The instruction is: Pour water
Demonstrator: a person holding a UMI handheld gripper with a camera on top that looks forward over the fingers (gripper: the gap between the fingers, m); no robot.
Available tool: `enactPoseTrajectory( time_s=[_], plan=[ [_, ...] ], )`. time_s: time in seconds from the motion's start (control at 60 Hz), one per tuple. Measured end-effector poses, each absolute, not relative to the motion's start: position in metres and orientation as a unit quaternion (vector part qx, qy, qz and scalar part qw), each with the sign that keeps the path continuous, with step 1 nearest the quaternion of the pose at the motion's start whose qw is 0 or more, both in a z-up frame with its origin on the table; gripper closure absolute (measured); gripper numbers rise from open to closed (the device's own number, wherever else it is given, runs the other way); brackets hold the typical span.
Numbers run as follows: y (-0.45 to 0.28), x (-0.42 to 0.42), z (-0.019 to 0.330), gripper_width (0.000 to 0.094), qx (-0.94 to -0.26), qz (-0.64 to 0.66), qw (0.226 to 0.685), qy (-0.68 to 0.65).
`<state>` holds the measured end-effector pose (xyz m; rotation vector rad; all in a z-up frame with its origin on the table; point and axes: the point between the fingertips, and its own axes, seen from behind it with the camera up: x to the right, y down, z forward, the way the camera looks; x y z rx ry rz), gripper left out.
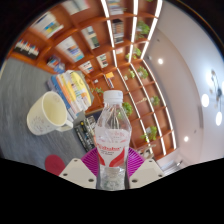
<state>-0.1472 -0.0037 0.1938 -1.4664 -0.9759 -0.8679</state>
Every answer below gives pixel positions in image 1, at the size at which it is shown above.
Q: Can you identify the flat round red coaster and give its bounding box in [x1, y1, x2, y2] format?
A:
[44, 153, 67, 177]

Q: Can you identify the colourful book stack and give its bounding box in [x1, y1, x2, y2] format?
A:
[46, 69, 95, 121]

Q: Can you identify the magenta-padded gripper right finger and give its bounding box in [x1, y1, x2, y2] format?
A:
[126, 147, 166, 190]

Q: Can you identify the cream patterned mug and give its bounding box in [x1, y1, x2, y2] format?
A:
[26, 90, 75, 136]

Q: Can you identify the ceiling air vent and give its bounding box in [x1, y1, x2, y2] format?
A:
[198, 106, 205, 130]

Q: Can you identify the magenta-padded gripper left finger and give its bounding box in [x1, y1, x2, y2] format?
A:
[58, 147, 101, 190]

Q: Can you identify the dark book stack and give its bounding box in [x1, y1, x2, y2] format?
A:
[73, 114, 98, 153]

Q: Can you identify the wooden shelf unit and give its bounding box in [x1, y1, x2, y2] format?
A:
[6, 0, 178, 162]

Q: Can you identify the clear plastic water bottle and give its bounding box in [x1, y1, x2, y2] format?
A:
[94, 89, 133, 192]

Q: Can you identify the multi-bulb ceiling lamp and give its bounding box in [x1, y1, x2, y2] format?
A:
[200, 67, 224, 127]

